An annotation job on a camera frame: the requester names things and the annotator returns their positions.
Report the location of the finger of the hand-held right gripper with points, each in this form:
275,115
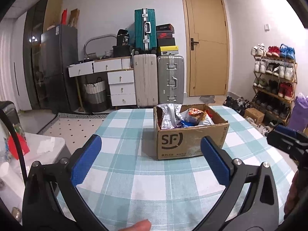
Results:
286,130
284,143

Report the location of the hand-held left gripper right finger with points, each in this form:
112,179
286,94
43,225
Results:
215,160

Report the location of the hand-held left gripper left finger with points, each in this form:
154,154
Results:
86,158

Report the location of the brown cardboard box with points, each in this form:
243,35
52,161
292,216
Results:
182,144

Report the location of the white noodle snack packet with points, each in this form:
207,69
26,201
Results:
205,119
195,113

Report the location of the blue snack packet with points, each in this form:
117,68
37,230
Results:
186,124

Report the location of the silver purple snack packet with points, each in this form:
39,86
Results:
169,116

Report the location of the person's right hand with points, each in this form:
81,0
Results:
293,192

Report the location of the person's left hand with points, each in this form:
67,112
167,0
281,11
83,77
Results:
137,226

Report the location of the purple plastic bag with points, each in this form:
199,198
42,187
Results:
298,113

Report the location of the patterned floor rug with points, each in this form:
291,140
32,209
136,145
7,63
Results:
77,130

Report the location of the small cardboard box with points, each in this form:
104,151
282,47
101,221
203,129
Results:
254,116

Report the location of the wooden shoe rack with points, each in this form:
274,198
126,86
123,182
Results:
274,93

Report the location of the white side table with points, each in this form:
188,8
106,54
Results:
48,149

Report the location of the crumpled white tissue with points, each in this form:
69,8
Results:
46,146

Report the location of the pile of assorted shoes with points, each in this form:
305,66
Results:
238,104

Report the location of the grey door mat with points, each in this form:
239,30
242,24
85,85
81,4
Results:
207,99

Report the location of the rows of racked sneakers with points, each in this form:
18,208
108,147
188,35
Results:
274,69

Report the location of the woven laundry basket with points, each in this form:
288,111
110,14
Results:
95,93

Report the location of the red plastic packet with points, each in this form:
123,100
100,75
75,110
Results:
18,146

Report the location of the white drawer desk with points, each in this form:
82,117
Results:
120,86

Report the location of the silver suitcase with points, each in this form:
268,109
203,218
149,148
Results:
170,79

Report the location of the black fridge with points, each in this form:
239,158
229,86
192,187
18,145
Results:
59,69

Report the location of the beige suitcase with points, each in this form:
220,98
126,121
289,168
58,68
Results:
145,81

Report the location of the wooden door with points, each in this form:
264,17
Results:
207,60

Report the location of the black storage box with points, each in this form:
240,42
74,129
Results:
121,51

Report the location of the oval metal framed mirror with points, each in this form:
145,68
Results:
98,45

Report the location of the yellow black shoe box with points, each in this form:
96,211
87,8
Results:
168,50

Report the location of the dark glass cabinet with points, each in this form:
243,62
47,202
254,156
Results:
31,53

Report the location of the white curtain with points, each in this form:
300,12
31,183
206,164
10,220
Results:
7,65

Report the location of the black printed bag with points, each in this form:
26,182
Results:
123,38

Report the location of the plain black shoe box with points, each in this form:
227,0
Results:
166,42

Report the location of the red shoe box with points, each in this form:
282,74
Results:
165,35

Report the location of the brown paper bag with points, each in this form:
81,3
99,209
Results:
74,18

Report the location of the black flat shoe box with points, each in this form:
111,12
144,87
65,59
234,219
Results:
164,27

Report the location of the teal suitcase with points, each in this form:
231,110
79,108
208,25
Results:
144,28

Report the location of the red paper bag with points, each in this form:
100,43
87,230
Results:
64,17

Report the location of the flat tan cardboard sheet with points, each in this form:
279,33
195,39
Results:
53,12

